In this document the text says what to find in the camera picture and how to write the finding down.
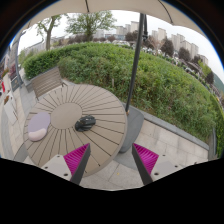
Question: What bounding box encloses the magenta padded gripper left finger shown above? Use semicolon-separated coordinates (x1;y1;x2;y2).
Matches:
42;143;92;186

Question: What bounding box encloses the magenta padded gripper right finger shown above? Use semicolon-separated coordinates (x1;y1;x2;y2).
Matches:
131;142;185;186

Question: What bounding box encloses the black computer mouse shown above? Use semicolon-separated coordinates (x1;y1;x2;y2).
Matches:
75;115;96;132

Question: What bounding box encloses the grey umbrella base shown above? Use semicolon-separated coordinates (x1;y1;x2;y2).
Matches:
120;106;144;153

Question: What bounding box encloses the round slatted patio table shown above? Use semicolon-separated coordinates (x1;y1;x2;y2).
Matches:
23;84;127;176

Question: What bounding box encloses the green hedge bush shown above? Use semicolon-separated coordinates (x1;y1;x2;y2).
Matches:
23;43;224;154

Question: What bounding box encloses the slatted outdoor chair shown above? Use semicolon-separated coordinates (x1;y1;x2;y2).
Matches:
31;67;66;99

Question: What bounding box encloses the dark umbrella pole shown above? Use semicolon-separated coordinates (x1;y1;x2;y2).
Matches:
125;13;148;114

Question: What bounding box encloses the beige patio umbrella canopy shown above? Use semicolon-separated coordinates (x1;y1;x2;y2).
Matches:
21;0;205;36

